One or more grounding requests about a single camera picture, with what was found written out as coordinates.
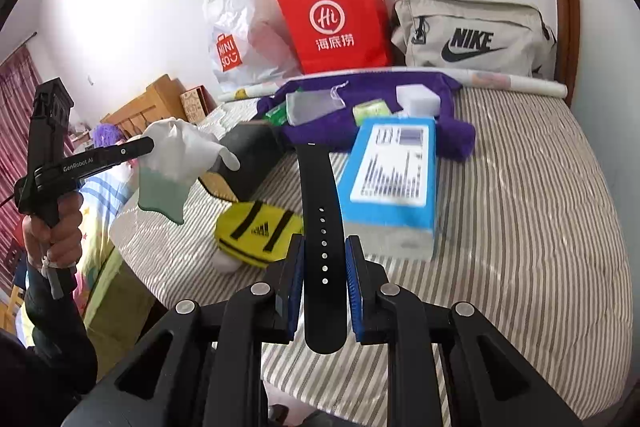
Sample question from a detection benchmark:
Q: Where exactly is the printed cardboard box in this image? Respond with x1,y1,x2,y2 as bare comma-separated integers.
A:
180,86,211,122

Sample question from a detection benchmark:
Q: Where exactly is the grey translucent pouch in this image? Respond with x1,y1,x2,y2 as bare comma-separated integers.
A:
285,81,349,126

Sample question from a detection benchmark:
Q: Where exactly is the cartoon printed bed sheet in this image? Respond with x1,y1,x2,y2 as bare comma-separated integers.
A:
75,164,157,358

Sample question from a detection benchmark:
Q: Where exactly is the wooden headboard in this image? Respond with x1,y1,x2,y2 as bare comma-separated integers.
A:
102,76,188,142

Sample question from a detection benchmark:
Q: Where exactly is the purple cloth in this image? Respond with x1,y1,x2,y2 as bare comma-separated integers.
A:
256,69,477,162

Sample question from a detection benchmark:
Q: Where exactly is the rolled white poster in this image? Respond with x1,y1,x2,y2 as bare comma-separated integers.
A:
217,67,568,104

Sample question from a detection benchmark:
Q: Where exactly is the striped bed sheet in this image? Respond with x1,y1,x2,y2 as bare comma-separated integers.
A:
110,72,633,427

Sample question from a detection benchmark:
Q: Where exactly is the person's left hand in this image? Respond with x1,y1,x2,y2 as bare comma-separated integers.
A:
22,194,84,276

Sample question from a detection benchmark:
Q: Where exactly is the beige sports bag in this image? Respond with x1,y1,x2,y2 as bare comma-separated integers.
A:
390,0,558,78

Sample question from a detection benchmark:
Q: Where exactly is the wooden door frame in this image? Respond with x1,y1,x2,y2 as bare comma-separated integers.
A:
537,0,581,108

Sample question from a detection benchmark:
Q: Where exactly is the light green tissue packet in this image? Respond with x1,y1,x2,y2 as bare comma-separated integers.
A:
352,101,392,126

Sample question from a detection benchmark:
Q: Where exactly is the black watch strap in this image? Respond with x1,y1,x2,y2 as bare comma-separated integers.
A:
292,142,348,354

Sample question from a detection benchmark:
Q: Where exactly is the small green packet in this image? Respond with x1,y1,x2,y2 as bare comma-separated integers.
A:
265,103,290,128

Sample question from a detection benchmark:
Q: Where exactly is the purple fluffy wig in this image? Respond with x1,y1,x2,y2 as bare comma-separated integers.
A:
91,123,126,148

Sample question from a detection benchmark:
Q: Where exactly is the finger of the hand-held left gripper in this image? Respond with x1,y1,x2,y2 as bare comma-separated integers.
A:
97,138,155,168

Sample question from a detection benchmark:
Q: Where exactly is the yellow pouch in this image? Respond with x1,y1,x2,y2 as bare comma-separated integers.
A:
215,201,305,270

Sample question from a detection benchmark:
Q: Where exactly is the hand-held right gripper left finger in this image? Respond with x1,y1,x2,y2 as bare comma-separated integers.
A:
60,233,306,427

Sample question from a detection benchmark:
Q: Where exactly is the blue cardboard box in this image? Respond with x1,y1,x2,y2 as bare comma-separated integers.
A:
336,116,438,262

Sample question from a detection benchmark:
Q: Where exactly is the white glove with green cuff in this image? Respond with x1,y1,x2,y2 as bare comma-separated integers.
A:
136,117,241,225

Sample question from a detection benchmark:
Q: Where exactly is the white cloth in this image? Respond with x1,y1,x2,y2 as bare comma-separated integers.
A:
212,251,242,276

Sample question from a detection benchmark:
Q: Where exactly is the pink striped curtain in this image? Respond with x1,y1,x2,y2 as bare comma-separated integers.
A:
0,44,45,268

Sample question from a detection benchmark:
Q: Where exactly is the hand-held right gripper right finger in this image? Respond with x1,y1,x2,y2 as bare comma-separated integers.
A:
344,235,583,427

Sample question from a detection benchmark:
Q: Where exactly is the person's left forearm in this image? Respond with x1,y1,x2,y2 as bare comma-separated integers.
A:
22,267,99,408

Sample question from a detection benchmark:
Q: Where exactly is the white plastic shopping bag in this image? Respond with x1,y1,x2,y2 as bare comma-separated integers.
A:
202,0,301,94

